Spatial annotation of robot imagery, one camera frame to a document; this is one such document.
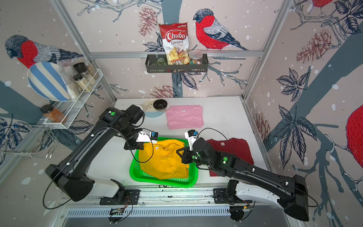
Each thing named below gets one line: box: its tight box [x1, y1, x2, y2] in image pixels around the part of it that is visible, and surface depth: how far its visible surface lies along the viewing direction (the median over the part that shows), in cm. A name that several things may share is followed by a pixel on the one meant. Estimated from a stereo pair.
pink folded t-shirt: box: [165, 104, 205, 130], surface depth 110 cm
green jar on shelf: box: [155, 57, 167, 66], surface depth 92 cm
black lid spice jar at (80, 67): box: [73, 62, 88, 74], surface depth 81 cm
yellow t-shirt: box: [138, 139, 190, 180], surface depth 71 cm
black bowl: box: [153, 98, 168, 112], surface depth 112 cm
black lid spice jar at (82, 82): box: [72, 74, 93, 93], surface depth 78 cm
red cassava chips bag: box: [158, 22, 190, 66], surface depth 84 cm
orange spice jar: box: [40, 104, 68, 125], surface depth 64 cm
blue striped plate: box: [26, 61, 71, 102], surface depth 68 cm
